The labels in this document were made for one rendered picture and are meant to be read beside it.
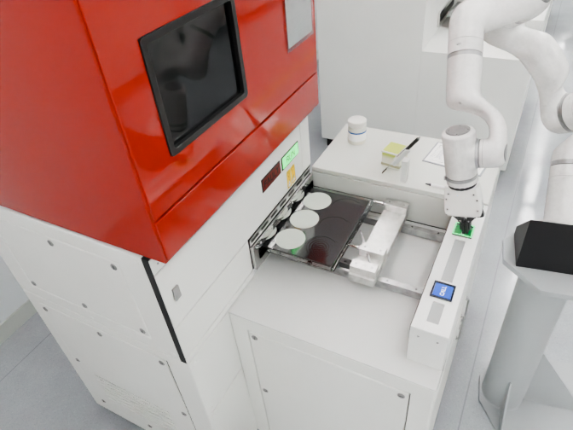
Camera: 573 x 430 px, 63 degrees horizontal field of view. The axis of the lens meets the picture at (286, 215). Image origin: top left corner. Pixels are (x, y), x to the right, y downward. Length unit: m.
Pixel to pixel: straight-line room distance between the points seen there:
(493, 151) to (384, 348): 0.59
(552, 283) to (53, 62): 1.42
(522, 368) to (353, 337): 0.84
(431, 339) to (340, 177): 0.73
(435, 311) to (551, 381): 1.01
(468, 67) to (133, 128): 0.87
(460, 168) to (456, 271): 0.28
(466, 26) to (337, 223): 0.70
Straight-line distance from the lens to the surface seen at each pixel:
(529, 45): 1.58
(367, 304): 1.45
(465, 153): 1.31
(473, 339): 2.46
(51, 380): 2.63
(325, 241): 1.52
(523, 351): 1.95
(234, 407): 1.78
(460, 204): 1.41
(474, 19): 1.42
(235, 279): 1.45
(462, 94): 1.35
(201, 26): 1.03
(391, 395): 1.40
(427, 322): 1.25
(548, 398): 2.31
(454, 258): 1.42
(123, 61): 0.87
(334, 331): 1.38
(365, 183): 1.69
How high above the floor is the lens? 1.93
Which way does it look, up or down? 39 degrees down
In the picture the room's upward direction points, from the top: 6 degrees counter-clockwise
